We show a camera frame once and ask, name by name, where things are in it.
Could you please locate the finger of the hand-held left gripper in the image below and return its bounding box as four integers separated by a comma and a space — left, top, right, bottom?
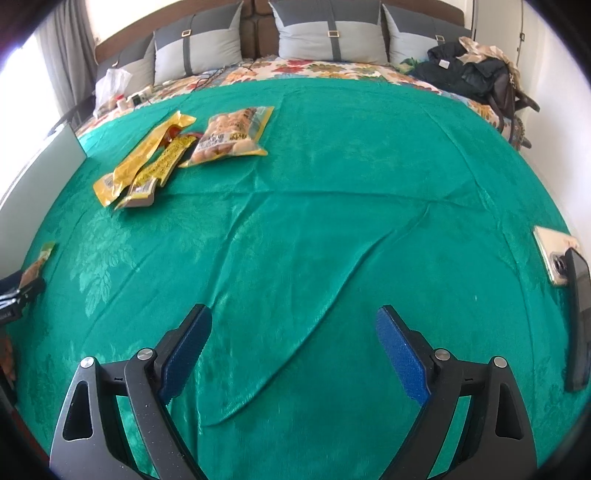
0, 276, 47, 324

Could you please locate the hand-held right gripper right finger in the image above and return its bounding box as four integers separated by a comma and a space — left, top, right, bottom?
375, 305, 539, 480

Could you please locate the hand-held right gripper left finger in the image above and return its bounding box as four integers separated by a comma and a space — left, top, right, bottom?
48, 303, 214, 480

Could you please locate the plain yellow snack packet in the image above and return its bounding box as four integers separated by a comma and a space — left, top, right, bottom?
93, 110, 197, 206

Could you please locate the yellow patterned snack packet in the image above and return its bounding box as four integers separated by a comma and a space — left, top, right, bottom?
115, 134, 197, 210

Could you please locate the packet of round snacks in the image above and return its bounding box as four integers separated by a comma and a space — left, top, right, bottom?
178, 105, 275, 168

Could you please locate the grey flat board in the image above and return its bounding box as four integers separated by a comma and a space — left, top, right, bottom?
0, 124, 88, 222

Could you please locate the green patterned blanket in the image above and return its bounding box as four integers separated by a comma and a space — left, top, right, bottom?
9, 76, 580, 480

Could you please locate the black smartphone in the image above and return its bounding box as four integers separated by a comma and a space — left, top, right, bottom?
564, 247, 591, 393

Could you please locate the gold smartphone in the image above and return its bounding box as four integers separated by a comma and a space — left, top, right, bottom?
533, 225, 583, 287

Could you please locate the white plastic bag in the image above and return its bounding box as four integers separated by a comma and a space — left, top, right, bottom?
95, 68, 132, 112

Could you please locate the grey curtain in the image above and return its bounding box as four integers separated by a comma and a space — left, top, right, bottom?
34, 0, 100, 134

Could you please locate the grey two-tone pillow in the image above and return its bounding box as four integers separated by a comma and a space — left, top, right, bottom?
382, 4, 472, 70
154, 0, 245, 86
95, 37, 156, 93
269, 0, 389, 65

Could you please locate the pile of dark clothes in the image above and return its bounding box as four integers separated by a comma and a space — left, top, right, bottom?
409, 44, 515, 116

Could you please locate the floral bedsheet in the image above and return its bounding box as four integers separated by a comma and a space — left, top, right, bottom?
76, 58, 527, 144

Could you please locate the beige crumpled cloth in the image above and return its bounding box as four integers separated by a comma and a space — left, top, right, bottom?
457, 37, 514, 71

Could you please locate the black cable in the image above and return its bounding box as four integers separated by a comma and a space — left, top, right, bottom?
185, 60, 259, 92

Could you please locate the dark strapped bag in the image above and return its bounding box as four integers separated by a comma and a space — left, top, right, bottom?
489, 60, 541, 149

